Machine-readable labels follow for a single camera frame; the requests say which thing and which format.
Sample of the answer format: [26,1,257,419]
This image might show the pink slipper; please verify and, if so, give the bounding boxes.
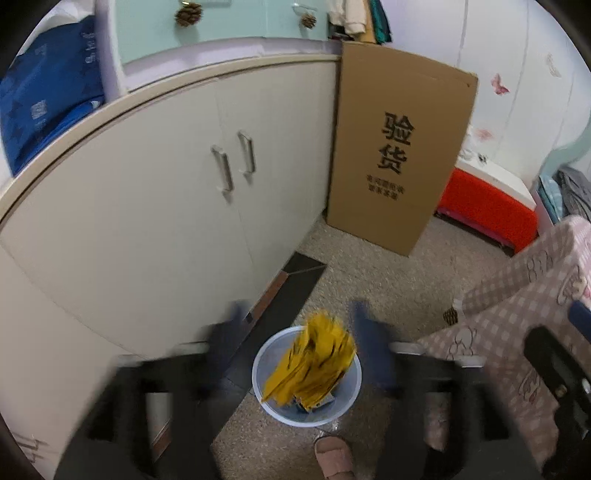
[314,435,356,480]

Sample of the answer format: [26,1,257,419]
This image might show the beige low cabinet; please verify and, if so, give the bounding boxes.
[0,41,342,462]

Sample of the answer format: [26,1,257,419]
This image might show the blue shopping bag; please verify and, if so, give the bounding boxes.
[0,16,107,178]

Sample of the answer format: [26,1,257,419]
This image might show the red storage box white lid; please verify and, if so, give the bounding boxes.
[434,159,540,257]

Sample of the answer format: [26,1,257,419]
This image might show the mint green drawer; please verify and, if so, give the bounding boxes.
[272,0,331,44]
[111,0,278,63]

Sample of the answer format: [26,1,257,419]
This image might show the blue plaid pillow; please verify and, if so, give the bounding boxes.
[538,174,568,223]

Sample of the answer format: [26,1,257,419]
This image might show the cream hanging jacket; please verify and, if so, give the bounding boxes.
[328,0,368,35]

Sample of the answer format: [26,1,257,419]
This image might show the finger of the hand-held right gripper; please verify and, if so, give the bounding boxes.
[524,325,591,416]
[568,302,591,328]

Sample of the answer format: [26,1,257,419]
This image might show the grey blanket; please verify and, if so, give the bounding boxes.
[556,167,591,222]

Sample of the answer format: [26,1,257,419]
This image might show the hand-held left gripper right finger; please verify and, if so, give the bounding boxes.
[348,300,541,480]

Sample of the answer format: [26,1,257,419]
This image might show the tall brown cardboard box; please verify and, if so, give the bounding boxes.
[325,41,479,257]

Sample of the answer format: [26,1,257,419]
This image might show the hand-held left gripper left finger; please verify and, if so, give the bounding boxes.
[55,300,254,480]

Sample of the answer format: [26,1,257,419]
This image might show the white wardrobe doors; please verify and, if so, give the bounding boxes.
[388,0,591,185]

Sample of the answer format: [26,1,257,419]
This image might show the pale blue plastic waste bin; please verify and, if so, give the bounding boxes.
[252,325,363,426]

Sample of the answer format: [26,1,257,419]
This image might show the green hanging garment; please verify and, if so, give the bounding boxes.
[369,0,393,44]

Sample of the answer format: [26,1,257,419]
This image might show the yellow mailer bag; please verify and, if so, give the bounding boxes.
[261,310,357,412]

